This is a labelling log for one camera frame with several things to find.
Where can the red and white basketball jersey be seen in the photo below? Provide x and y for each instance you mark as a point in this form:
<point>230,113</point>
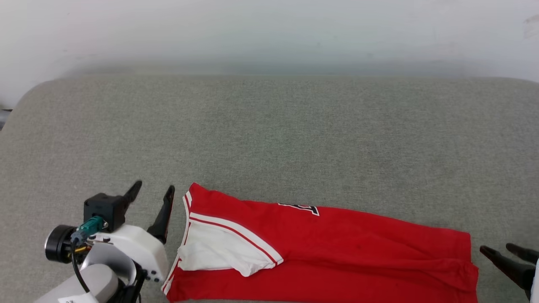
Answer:
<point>337,252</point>

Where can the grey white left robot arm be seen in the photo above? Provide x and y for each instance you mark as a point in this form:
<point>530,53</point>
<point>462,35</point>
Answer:
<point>97,280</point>

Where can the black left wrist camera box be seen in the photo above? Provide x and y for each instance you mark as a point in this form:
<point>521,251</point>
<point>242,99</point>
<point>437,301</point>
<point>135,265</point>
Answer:
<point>105,208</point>

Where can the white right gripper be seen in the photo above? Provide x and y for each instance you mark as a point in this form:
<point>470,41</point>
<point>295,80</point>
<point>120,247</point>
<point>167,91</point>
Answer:
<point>535,282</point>

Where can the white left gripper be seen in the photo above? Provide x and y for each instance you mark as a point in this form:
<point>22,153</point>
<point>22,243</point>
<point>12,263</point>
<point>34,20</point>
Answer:
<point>139,246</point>

